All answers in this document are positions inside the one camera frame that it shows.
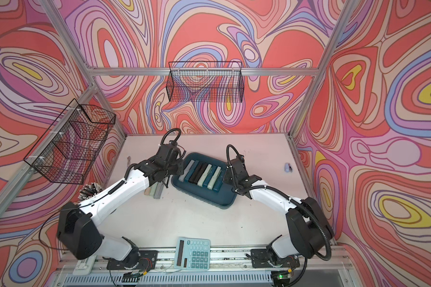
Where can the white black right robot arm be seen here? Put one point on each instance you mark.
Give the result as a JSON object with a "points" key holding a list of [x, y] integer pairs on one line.
{"points": [[309, 233]]}

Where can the teal plastic storage box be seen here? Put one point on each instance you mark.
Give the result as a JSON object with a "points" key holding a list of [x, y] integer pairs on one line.
{"points": [[222, 199]]}

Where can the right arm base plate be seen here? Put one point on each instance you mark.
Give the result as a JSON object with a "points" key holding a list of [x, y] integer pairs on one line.
{"points": [[264, 258]]}

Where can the black wire basket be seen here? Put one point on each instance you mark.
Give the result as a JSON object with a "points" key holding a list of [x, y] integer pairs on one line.
{"points": [[75, 141], [210, 81]]}

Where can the bundle of pens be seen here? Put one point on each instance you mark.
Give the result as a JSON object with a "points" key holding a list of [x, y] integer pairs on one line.
{"points": [[89, 190]]}

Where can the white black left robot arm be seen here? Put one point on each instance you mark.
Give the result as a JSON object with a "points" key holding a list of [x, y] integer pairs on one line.
{"points": [[78, 224]]}

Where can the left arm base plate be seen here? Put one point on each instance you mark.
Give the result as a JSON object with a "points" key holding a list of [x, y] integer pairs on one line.
{"points": [[143, 260]]}

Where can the left black wire basket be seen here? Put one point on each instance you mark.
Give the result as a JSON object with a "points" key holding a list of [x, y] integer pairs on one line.
{"points": [[75, 141]]}

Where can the teal pruning pliers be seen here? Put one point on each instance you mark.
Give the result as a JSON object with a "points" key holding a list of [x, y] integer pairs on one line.
{"points": [[191, 171]]}

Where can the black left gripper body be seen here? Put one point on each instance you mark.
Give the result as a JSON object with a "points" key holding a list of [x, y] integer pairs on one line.
{"points": [[177, 168]]}

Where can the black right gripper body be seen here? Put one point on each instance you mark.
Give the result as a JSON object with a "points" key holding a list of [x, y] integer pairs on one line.
{"points": [[228, 179]]}

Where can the beige pruning pliers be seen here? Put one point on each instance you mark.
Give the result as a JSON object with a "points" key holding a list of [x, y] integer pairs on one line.
{"points": [[148, 191]]}

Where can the white vented cable duct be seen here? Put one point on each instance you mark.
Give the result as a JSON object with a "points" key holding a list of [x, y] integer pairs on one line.
{"points": [[185, 279]]}

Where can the grey pliers group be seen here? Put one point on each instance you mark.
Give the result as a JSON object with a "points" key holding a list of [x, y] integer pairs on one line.
{"points": [[158, 190]]}

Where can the white plastic bracket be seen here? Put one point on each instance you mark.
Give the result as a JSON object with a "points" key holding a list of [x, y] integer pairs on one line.
{"points": [[84, 266]]}

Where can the mint green calculator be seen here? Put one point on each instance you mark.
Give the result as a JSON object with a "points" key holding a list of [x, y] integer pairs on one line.
{"points": [[192, 254]]}

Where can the light green pliers group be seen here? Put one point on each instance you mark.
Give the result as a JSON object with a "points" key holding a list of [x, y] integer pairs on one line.
{"points": [[153, 190]]}

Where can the grey pruning pliers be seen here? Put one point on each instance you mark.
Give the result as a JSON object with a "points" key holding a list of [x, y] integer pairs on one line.
{"points": [[186, 170]]}

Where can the back black wire basket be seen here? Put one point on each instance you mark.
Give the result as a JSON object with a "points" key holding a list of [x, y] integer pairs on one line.
{"points": [[210, 81]]}

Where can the teal pliers group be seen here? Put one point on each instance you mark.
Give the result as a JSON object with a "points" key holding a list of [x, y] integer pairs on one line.
{"points": [[219, 182]]}

